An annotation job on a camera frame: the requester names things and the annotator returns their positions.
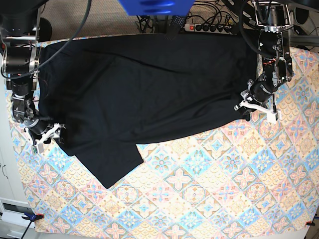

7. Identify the orange black table clamp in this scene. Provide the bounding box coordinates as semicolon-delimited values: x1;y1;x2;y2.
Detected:
22;213;44;222

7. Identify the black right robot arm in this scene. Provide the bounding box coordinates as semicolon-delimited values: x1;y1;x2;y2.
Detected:
0;0;64;154

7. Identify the white power strip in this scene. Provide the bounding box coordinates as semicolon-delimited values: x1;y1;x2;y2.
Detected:
184;23;233;34

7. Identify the patterned tablecloth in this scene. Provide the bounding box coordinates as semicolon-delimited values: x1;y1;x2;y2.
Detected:
0;48;319;239

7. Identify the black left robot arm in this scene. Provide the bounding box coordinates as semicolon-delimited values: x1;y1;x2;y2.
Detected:
229;0;293;124

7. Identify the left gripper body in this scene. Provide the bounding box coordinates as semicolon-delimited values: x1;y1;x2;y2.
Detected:
234;79;282;124

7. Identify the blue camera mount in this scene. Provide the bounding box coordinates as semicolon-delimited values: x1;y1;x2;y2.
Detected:
119;0;195;16

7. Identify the black mesh strap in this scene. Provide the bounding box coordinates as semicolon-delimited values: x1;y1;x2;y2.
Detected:
163;15;185;41

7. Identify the orange right table clamp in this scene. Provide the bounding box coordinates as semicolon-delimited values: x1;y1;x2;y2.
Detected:
306;221;315;226

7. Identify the black T-shirt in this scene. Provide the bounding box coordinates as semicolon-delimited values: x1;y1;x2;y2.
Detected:
39;34;257;188

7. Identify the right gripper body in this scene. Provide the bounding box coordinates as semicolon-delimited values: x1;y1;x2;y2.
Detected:
24;122;66;154

